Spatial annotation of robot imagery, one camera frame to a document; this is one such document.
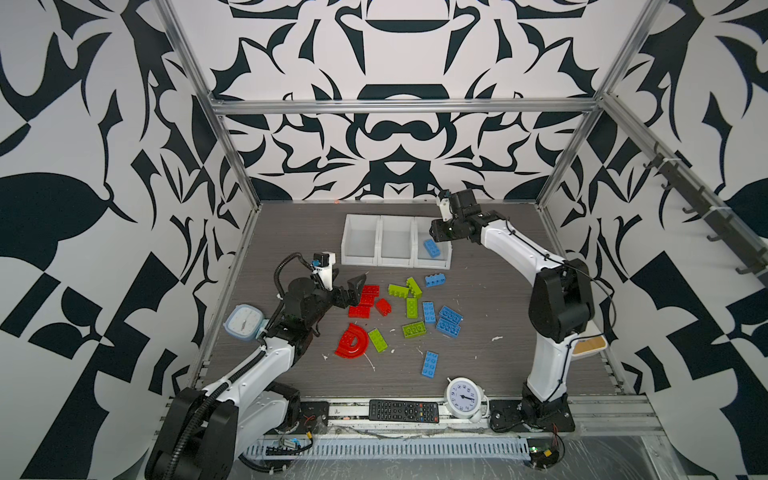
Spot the blue lego brick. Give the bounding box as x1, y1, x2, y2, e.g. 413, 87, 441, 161
425, 273, 446, 288
423, 238, 441, 259
436, 318, 461, 338
421, 351, 439, 379
422, 301, 437, 324
439, 306, 463, 325

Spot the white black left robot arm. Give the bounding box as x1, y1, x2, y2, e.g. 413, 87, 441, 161
144, 274, 367, 479

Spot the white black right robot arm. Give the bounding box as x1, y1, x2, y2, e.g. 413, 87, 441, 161
429, 190, 605, 433

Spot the red small lego brick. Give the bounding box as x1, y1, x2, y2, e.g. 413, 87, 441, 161
375, 298, 392, 317

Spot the white left storage bin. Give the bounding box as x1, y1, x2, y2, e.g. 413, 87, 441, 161
341, 214, 380, 267

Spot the white storage bin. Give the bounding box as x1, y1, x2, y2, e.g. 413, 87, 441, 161
341, 214, 380, 267
379, 215, 415, 268
414, 217, 453, 270

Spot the green lego brick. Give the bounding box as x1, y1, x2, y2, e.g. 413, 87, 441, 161
406, 277, 423, 299
368, 329, 388, 353
387, 284, 410, 298
402, 322, 427, 339
406, 297, 419, 319

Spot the white right storage bin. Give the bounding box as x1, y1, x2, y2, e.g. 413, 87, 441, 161
414, 217, 453, 270

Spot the white middle storage bin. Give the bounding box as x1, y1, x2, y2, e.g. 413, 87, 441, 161
379, 215, 415, 268

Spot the clear lidded food container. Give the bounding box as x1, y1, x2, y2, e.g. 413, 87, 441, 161
224, 304, 269, 341

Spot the black remote control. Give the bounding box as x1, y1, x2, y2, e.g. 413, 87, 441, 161
368, 399, 440, 424

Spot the white analog clock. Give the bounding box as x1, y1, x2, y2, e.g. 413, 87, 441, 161
444, 377, 487, 423

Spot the white tissue box wooden top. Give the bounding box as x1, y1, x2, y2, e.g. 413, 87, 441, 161
572, 320, 608, 360

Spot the small green circuit board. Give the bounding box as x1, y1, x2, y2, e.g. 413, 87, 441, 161
526, 445, 563, 471

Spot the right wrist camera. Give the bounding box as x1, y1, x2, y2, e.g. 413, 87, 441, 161
437, 190, 453, 222

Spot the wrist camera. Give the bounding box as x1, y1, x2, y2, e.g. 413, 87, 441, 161
437, 190, 453, 222
311, 252, 336, 291

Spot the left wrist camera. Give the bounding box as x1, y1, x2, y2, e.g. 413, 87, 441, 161
311, 252, 336, 291

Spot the white cable duct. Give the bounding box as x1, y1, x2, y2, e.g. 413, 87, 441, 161
244, 437, 530, 461

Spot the grey wall hook rail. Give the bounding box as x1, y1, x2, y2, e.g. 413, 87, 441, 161
644, 142, 768, 286

